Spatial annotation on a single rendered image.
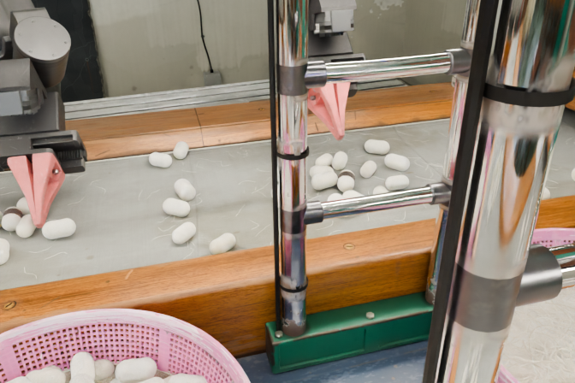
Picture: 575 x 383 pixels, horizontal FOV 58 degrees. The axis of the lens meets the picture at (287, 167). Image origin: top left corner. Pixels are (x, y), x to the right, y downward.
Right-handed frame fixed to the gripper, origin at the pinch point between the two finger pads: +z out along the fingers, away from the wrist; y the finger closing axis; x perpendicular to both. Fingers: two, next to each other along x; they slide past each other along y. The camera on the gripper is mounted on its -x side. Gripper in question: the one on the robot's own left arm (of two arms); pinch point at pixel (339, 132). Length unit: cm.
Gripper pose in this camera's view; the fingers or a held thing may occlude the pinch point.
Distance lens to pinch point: 65.7
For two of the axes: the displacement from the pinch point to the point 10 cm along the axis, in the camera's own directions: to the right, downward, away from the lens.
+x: -1.6, 3.9, 9.0
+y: 9.7, -1.3, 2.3
